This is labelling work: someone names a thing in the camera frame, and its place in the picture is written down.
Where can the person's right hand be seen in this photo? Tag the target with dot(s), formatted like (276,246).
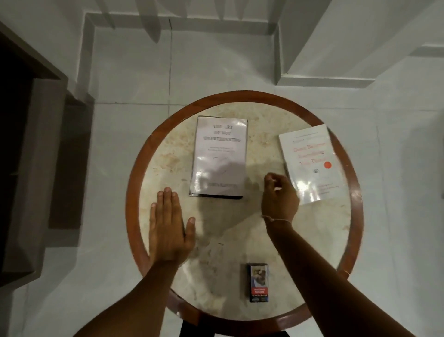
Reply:
(279,203)

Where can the dark wooden cabinet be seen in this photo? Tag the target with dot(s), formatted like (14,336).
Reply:
(38,145)

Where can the small dark card box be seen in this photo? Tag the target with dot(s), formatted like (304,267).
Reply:
(259,283)

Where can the person's left little finger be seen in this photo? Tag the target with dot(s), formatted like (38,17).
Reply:
(153,215)

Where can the person's left hand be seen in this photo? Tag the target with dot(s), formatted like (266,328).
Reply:
(168,236)

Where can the person's left thumb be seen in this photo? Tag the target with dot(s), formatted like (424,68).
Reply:
(190,229)

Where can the person's right forearm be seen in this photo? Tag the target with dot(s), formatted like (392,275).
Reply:
(322,277)

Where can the round table with brown rim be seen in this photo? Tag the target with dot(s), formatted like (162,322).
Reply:
(131,201)

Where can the person's left forearm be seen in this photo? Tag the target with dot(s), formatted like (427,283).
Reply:
(138,298)

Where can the person's left middle finger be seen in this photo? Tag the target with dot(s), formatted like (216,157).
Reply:
(168,206)

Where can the white book with orange dot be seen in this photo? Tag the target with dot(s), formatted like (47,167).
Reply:
(314,163)

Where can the grey hardcover book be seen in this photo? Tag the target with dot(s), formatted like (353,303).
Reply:
(218,156)

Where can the person's right fingers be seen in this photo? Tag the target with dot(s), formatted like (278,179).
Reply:
(270,178)

